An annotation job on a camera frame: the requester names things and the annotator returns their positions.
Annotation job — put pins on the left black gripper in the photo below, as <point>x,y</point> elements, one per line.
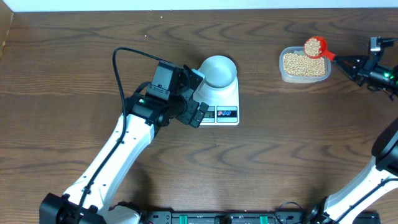
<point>186,116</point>

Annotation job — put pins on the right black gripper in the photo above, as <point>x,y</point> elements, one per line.
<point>361,74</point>

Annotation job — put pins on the red measuring scoop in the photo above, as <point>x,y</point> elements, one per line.
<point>324,49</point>

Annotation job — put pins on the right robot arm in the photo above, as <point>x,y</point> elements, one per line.
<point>380,174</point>

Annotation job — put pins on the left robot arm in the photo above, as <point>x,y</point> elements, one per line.
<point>152,106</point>

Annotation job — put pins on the soybeans in scoop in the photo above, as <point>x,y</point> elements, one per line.
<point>312,47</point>

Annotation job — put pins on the light grey bowl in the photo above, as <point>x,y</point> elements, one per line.
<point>219,71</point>

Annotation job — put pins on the white digital kitchen scale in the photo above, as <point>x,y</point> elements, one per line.
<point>223,104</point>

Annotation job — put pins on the soybeans in container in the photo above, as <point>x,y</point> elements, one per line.
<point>301,65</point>

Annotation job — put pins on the clear plastic container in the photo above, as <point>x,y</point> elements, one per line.
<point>298,79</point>

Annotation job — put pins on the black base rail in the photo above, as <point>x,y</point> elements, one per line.
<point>166,217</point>

